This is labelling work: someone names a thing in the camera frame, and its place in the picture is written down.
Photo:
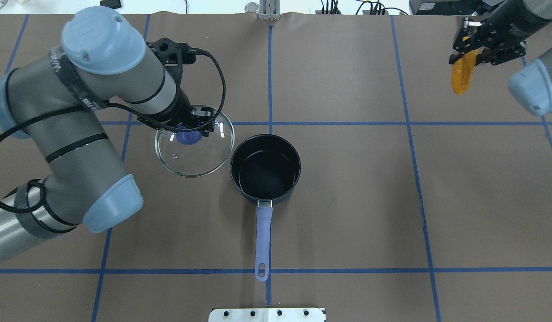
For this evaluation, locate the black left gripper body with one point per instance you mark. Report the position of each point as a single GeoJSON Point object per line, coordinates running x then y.
{"type": "Point", "coordinates": [180, 108]}

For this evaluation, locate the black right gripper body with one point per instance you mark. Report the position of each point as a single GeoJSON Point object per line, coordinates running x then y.
{"type": "Point", "coordinates": [507, 20]}

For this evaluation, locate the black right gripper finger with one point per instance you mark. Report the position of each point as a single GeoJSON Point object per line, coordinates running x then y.
{"type": "Point", "coordinates": [459, 52]}

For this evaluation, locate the yellow toy corn cob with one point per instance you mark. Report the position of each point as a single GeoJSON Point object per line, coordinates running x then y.
{"type": "Point", "coordinates": [463, 73]}

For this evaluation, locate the glass pot lid purple knob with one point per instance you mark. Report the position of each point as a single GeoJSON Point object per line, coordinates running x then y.
{"type": "Point", "coordinates": [192, 155]}

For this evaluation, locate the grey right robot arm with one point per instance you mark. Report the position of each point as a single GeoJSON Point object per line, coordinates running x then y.
{"type": "Point", "coordinates": [531, 86]}

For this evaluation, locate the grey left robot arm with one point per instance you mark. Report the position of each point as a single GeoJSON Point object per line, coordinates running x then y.
{"type": "Point", "coordinates": [102, 61]}

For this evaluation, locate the black small box on desk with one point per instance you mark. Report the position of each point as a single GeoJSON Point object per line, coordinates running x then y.
{"type": "Point", "coordinates": [114, 4]}

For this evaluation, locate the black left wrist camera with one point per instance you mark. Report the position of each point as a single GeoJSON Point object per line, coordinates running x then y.
{"type": "Point", "coordinates": [173, 56]}

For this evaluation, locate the dark blue saucepan purple handle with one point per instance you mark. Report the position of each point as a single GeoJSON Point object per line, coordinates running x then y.
{"type": "Point", "coordinates": [265, 168]}

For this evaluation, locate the aluminium frame post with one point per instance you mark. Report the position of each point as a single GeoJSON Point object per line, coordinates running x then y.
{"type": "Point", "coordinates": [269, 10]}

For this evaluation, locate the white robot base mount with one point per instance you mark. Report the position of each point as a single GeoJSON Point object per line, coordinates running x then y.
{"type": "Point", "coordinates": [268, 315]}

